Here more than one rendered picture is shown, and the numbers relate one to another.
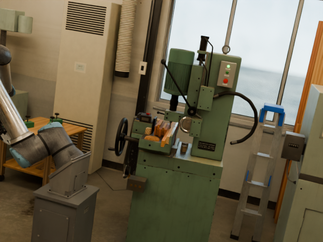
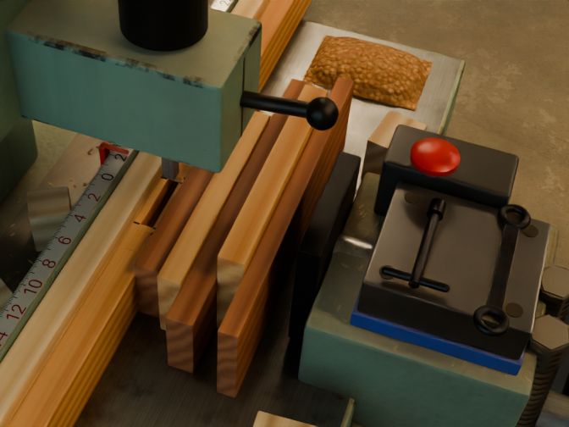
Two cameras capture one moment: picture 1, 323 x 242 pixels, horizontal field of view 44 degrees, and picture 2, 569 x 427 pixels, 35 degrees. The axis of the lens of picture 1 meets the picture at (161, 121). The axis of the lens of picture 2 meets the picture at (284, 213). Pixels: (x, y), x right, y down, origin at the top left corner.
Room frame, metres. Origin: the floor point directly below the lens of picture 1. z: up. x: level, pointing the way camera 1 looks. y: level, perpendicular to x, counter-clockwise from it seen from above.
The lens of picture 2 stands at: (3.21, 0.08, 1.39)
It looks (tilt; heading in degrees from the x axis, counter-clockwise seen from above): 48 degrees down; 189
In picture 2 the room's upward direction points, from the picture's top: 5 degrees clockwise
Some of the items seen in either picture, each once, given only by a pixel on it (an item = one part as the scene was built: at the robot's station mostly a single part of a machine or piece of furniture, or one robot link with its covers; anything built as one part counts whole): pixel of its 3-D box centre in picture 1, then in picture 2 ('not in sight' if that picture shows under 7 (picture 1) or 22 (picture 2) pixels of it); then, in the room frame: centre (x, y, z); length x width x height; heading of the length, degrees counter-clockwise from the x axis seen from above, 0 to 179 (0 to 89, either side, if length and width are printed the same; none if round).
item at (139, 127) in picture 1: (143, 126); (427, 313); (2.84, 0.12, 0.92); 0.15 x 0.13 x 0.09; 174
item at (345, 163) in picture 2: (150, 122); (368, 260); (2.84, 0.08, 0.95); 0.09 x 0.07 x 0.09; 174
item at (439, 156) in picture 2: not in sight; (434, 156); (2.81, 0.10, 1.02); 0.03 x 0.03 x 0.01
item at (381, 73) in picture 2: (152, 137); (369, 63); (2.59, 0.04, 0.91); 0.10 x 0.07 x 0.02; 84
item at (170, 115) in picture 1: (174, 117); (139, 77); (2.80, -0.09, 1.03); 0.14 x 0.07 x 0.09; 84
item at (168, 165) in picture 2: not in sight; (169, 148); (2.80, -0.07, 0.97); 0.01 x 0.01 x 0.05; 84
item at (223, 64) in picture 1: (226, 74); not in sight; (2.63, -0.37, 1.40); 0.10 x 0.06 x 0.16; 84
